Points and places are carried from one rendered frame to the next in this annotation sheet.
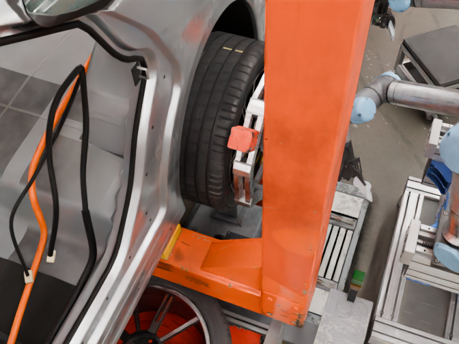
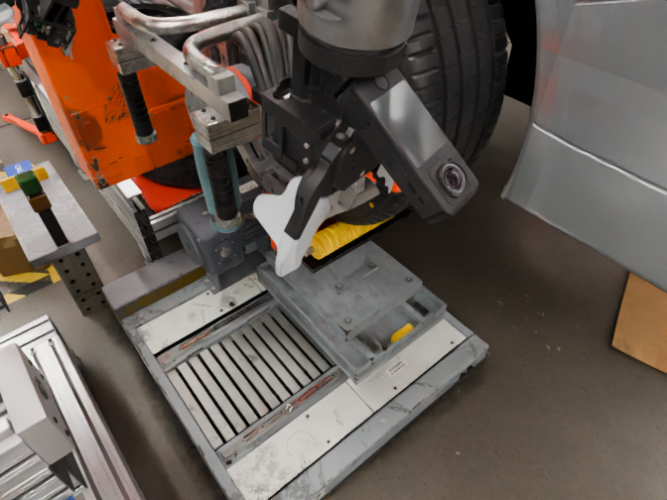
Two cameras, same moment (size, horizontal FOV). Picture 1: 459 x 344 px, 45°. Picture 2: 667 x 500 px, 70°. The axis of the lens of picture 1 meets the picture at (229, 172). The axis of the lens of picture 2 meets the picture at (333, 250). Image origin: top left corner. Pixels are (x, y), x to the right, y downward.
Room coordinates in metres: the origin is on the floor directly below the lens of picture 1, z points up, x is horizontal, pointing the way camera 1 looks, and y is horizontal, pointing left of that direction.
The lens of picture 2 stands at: (1.83, -0.92, 1.29)
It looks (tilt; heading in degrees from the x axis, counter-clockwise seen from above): 45 degrees down; 116
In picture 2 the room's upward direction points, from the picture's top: straight up
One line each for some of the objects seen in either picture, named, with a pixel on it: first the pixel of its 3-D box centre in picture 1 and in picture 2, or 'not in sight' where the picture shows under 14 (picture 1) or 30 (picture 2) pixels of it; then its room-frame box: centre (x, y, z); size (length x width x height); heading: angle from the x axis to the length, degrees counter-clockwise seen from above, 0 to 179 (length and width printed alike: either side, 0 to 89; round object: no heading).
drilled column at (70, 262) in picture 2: not in sight; (69, 259); (0.61, -0.34, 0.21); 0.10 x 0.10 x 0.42; 65
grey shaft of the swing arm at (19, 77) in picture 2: not in sight; (27, 92); (-0.28, 0.28, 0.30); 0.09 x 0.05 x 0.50; 155
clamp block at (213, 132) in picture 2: not in sight; (227, 123); (1.40, -0.41, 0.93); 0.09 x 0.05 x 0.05; 65
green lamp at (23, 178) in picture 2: (358, 277); (29, 183); (0.82, -0.43, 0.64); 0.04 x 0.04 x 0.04; 65
